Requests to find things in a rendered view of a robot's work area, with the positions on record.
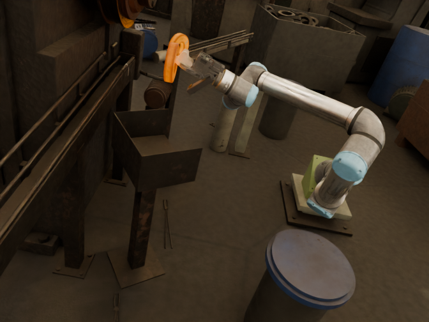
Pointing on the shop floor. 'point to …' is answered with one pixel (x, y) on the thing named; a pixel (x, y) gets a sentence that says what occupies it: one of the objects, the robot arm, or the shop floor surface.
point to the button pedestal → (242, 149)
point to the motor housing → (157, 94)
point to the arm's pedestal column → (292, 215)
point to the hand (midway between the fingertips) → (172, 57)
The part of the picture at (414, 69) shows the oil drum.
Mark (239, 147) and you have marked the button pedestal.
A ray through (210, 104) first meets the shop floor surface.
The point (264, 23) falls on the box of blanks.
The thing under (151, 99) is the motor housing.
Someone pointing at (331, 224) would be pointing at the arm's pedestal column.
